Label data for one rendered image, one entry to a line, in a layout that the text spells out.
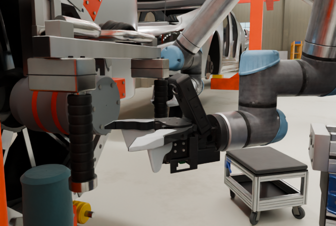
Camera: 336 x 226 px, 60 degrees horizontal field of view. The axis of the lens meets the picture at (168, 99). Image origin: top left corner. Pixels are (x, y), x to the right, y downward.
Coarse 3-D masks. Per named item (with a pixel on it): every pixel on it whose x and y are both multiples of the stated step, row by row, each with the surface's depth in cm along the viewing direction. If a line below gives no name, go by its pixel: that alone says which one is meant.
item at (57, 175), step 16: (32, 176) 52; (48, 176) 52; (64, 176) 54; (32, 192) 51; (48, 192) 52; (64, 192) 54; (32, 208) 51; (48, 208) 52; (64, 208) 54; (32, 224) 52; (48, 224) 52; (64, 224) 54
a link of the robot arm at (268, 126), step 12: (240, 108) 58; (252, 108) 56; (264, 108) 56; (276, 108) 61; (252, 120) 55; (264, 120) 56; (276, 120) 58; (252, 132) 55; (264, 132) 56; (276, 132) 57; (252, 144) 56; (264, 144) 59
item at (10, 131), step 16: (0, 0) 69; (16, 0) 69; (0, 16) 66; (16, 16) 80; (0, 32) 66; (16, 32) 88; (0, 48) 66; (16, 48) 94; (0, 64) 67; (0, 80) 71; (16, 80) 75; (0, 112) 71; (0, 128) 67; (16, 128) 71; (16, 144) 94; (32, 144) 93; (48, 144) 91; (64, 144) 88; (16, 160) 89; (32, 160) 76; (48, 160) 87; (64, 160) 86; (16, 176) 82; (16, 192) 74
